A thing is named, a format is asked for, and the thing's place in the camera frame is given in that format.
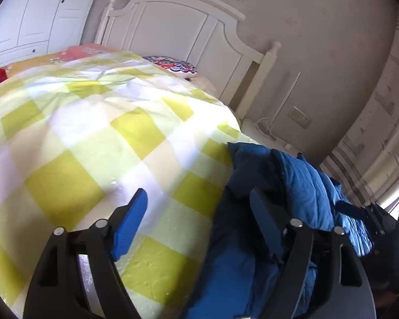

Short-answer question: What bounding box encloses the white wall conduit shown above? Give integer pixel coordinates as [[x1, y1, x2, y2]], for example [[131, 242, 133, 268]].
[[269, 71, 301, 127]]

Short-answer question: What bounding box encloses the white wooden headboard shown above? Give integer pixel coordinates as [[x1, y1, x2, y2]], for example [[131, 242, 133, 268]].
[[95, 0, 281, 120]]

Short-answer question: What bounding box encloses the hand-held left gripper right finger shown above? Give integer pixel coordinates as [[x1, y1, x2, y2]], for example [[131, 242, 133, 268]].
[[249, 188, 376, 319]]

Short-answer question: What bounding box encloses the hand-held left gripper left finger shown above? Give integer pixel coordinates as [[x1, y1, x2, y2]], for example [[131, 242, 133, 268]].
[[23, 188, 149, 319]]

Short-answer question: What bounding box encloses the blue quilted jacket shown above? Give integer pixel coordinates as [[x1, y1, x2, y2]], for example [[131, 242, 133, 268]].
[[180, 142, 375, 319]]

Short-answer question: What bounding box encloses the colourful patterned pillow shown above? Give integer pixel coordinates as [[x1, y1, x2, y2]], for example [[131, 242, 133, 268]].
[[142, 55, 202, 75]]

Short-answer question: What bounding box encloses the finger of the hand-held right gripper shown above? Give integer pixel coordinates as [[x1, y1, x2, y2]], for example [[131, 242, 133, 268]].
[[336, 202, 398, 236]]

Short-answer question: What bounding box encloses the white wardrobe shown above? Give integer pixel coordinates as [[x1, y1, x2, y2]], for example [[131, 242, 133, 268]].
[[0, 0, 107, 69]]

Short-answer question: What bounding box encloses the orange floral bedsheet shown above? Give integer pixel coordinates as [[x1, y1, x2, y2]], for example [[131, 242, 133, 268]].
[[3, 43, 120, 71]]

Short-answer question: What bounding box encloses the beige wall socket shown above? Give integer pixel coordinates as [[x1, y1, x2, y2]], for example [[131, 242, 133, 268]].
[[288, 106, 312, 129]]

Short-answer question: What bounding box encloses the white nightstand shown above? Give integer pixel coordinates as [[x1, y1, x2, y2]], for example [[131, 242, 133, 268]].
[[241, 118, 301, 153]]

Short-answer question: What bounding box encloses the beige striped curtain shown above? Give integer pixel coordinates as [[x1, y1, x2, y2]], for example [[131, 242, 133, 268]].
[[319, 7, 399, 207]]

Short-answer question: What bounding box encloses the beige pillow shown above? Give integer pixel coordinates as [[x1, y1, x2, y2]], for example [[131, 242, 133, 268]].
[[186, 74, 220, 95]]

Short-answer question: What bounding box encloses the white cable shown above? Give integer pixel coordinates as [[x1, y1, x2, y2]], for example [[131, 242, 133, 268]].
[[256, 116, 286, 140]]

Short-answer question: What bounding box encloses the yellow white checkered blanket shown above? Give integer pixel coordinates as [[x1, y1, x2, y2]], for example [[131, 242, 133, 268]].
[[0, 51, 253, 319]]

